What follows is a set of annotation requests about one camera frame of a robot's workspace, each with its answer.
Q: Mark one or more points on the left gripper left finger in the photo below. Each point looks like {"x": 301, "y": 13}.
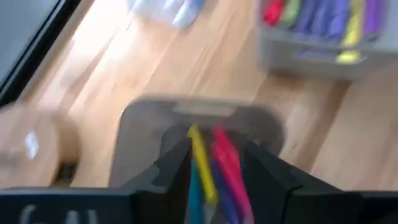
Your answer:
{"x": 168, "y": 186}

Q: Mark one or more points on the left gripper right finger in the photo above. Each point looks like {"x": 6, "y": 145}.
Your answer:
{"x": 267, "y": 186}

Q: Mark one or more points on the teal thin marker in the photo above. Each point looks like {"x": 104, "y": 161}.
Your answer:
{"x": 196, "y": 193}

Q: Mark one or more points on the pink thin marker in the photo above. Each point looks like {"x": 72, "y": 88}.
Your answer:
{"x": 231, "y": 168}

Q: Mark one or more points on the yellow highlighter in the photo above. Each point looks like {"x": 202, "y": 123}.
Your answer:
{"x": 202, "y": 161}
{"x": 354, "y": 25}

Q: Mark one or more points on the purple thin marker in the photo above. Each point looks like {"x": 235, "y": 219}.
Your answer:
{"x": 224, "y": 199}

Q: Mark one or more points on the grey opaque plastic bin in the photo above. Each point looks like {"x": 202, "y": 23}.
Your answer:
{"x": 311, "y": 70}

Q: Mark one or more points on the blue dry-erase marker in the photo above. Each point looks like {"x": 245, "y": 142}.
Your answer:
{"x": 188, "y": 12}

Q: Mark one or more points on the light green highlighter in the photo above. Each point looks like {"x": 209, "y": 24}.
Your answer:
{"x": 290, "y": 12}

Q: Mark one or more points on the pink highlighter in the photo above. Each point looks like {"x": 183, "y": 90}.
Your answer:
{"x": 273, "y": 11}

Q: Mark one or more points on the purple Sharpie highlighter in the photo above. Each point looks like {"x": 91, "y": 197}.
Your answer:
{"x": 374, "y": 15}

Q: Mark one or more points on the smoky translucent plastic bin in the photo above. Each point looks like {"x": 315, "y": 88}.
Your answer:
{"x": 140, "y": 130}

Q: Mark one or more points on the white cylindrical table lamp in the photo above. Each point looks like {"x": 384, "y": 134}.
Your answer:
{"x": 40, "y": 140}

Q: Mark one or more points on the clear plastic bin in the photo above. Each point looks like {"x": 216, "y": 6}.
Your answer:
{"x": 149, "y": 9}

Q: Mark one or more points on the black aluminium table frame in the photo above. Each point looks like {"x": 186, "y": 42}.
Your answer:
{"x": 35, "y": 46}

